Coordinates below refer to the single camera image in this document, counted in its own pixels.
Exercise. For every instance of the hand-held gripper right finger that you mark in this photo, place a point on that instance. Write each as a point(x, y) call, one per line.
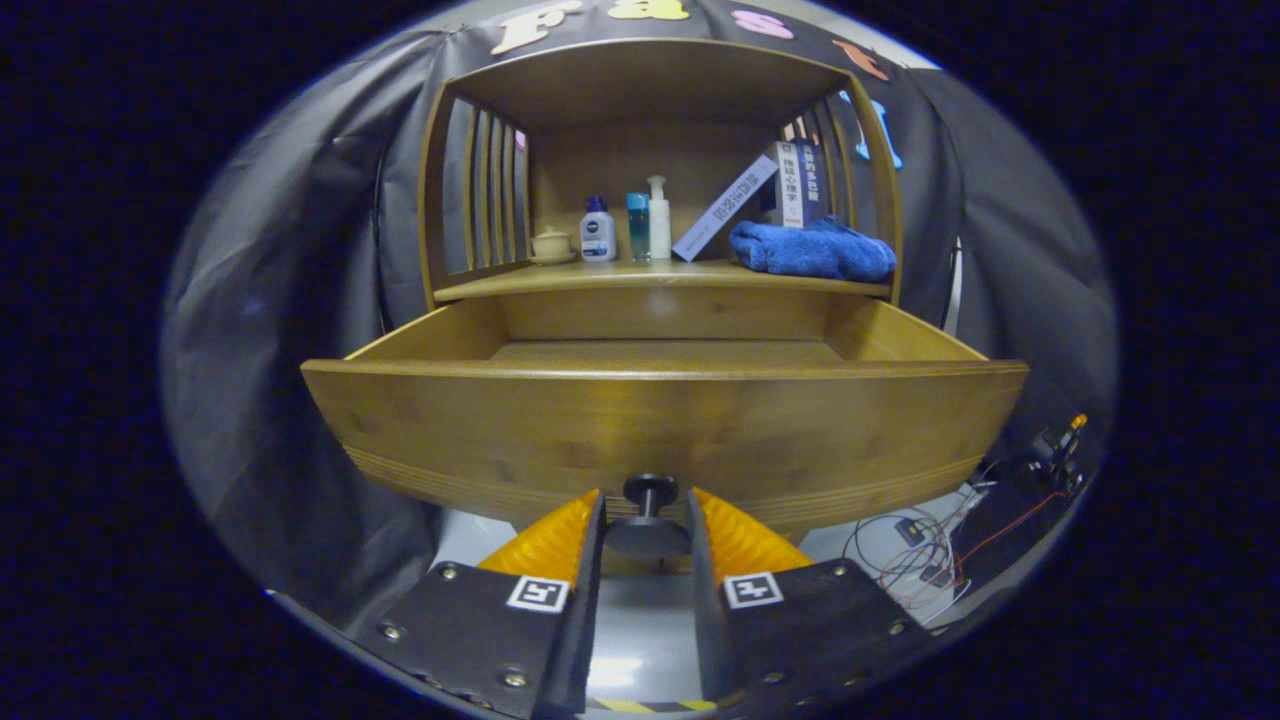
point(705, 620)

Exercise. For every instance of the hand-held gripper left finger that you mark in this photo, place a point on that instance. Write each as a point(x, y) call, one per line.
point(580, 640)

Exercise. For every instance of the wooden drawer with black knob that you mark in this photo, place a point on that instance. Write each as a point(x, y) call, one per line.
point(650, 420)

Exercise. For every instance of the wooden countertop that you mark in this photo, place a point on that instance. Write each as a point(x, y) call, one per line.
point(640, 275)

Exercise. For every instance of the wooden cabinet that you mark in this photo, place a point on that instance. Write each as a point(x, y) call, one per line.
point(640, 90)

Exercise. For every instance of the blue folded towel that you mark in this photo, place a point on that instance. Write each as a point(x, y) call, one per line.
point(810, 250)

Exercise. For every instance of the white lotion bottle blue cap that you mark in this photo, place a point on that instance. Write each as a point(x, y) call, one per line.
point(598, 240)

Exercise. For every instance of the beige lidded teacup with saucer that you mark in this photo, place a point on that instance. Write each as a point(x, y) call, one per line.
point(551, 245)

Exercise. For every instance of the white pump bottle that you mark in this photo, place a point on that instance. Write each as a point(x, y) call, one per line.
point(660, 225)

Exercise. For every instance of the teal clear bottle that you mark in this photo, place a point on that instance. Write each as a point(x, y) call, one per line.
point(638, 225)

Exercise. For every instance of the lavender book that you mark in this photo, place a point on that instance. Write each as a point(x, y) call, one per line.
point(725, 208)

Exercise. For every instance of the white book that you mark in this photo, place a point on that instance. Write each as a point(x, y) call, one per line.
point(790, 185)

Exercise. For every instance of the dark blue book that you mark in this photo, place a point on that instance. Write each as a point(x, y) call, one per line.
point(815, 180)

